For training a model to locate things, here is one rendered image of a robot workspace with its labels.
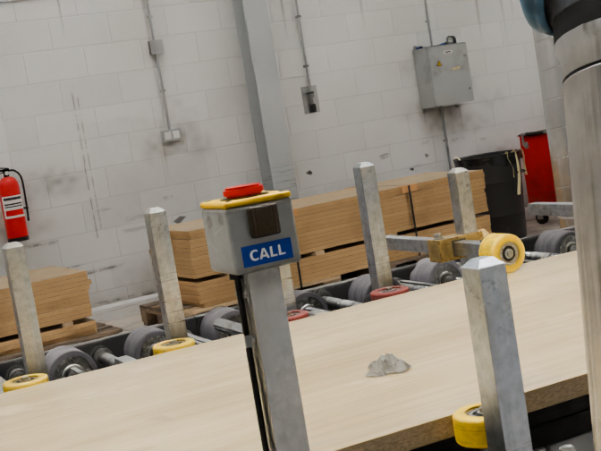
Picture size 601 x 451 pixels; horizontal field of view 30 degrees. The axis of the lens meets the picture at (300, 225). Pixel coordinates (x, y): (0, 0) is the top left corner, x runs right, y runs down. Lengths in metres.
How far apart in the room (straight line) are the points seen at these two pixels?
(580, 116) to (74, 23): 7.94
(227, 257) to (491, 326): 0.31
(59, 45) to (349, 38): 2.44
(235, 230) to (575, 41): 0.51
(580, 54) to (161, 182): 8.02
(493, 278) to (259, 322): 0.27
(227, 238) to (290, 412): 0.19
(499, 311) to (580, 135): 0.63
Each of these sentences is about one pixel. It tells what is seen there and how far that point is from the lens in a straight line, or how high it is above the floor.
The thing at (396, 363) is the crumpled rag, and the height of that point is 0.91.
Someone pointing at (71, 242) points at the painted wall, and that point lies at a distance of 8.38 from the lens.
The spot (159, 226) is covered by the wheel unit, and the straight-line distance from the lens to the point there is 2.19.
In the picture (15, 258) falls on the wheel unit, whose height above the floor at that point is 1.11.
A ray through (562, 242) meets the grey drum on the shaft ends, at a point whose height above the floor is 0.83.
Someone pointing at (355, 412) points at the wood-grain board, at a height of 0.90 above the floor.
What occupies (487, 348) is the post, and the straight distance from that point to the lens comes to 1.23.
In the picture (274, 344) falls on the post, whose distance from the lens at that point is 1.10.
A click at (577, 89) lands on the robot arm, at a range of 0.62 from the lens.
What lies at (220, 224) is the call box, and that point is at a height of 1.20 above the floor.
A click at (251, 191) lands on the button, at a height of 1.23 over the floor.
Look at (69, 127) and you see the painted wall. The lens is 8.39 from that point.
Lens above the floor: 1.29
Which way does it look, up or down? 6 degrees down
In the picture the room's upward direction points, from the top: 9 degrees counter-clockwise
